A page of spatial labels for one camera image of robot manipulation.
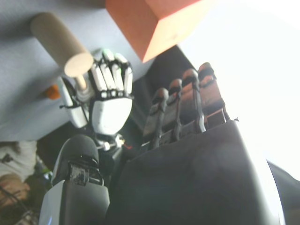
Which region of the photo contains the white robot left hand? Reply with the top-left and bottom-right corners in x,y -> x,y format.
38,62 -> 286,225

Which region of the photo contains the wooden mallet with white grip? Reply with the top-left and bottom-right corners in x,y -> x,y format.
30,12 -> 94,99

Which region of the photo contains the large orange cube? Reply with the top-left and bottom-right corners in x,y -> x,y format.
105,0 -> 204,63

